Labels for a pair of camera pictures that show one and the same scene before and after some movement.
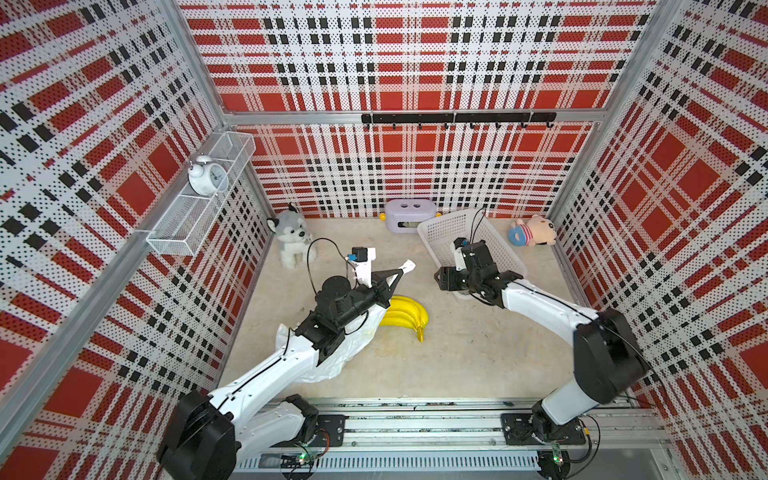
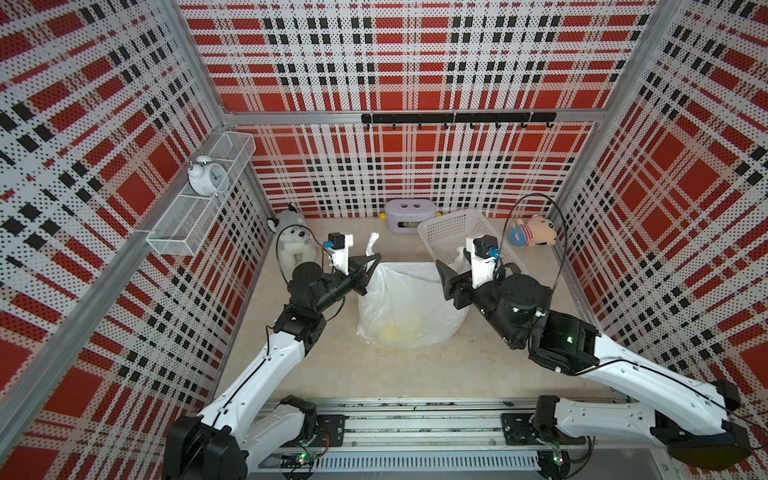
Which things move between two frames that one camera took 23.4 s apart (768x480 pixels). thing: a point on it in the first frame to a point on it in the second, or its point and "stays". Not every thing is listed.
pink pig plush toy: (538, 230) stays
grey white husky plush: (290, 230) stays
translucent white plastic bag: (351, 346) to (408, 304)
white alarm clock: (207, 178) stays
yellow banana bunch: (406, 313) to (397, 334)
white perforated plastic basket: (437, 236) stays
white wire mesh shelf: (184, 221) stays
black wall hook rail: (444, 118) stays
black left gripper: (381, 289) to (360, 276)
